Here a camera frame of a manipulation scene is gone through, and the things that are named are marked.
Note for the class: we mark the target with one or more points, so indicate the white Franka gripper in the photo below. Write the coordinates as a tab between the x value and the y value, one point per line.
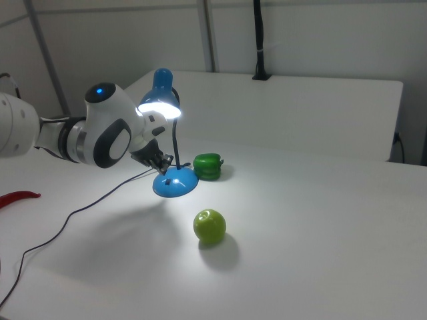
150	130

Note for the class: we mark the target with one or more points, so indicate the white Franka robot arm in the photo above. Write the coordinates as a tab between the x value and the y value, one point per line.
103	133

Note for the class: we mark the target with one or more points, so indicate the blue desk lamp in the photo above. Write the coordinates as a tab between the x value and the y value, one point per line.
175	183

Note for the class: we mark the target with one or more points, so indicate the green bell pepper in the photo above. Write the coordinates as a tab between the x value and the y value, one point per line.
207	166

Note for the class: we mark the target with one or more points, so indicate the green apple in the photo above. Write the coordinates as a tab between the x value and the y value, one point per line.
209	230

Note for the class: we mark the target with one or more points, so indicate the red chili pepper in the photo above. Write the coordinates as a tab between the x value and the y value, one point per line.
16	197

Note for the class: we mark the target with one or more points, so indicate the black camera pole with clamp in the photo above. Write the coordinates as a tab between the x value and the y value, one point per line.
260	40

